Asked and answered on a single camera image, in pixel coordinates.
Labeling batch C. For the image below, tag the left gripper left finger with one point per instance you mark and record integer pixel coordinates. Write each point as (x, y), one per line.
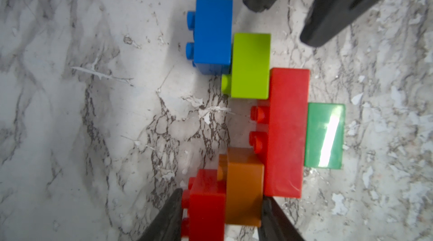
(168, 223)

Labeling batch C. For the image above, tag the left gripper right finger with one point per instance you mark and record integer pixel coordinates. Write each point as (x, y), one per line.
(275, 225)

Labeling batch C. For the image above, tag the small red lego brick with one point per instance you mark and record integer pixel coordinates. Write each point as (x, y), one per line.
(205, 202)

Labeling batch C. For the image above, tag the blue lego brick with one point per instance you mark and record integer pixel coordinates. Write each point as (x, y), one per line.
(211, 24)

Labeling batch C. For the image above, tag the orange lego brick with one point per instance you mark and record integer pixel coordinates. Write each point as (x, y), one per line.
(243, 173)

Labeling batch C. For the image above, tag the long red lego brick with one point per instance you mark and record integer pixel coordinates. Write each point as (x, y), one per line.
(280, 136)

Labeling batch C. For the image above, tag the lime green lego brick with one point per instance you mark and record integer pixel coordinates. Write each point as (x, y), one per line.
(249, 77)

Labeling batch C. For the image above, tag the dark green lego brick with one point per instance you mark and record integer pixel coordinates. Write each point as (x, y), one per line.
(325, 135)

